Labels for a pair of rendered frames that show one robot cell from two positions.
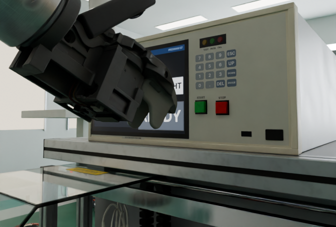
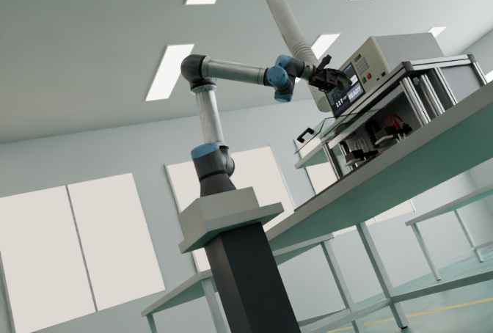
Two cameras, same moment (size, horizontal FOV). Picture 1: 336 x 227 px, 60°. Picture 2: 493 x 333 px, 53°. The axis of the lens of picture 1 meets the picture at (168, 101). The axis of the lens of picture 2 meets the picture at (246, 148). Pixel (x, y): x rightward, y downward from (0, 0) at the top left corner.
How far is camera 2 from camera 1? 1.87 m
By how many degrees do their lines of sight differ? 26
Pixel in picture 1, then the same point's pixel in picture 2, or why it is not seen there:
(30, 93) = not seen: hidden behind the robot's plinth
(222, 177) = (375, 94)
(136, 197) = (358, 122)
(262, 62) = (372, 56)
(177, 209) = (370, 114)
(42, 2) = (310, 68)
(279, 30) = (371, 45)
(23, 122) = not seen: hidden behind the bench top
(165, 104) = (346, 81)
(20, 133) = not seen: hidden behind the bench
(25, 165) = (305, 291)
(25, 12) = (308, 71)
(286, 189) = (387, 85)
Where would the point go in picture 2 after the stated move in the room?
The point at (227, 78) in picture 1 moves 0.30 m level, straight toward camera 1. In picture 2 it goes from (366, 66) to (334, 54)
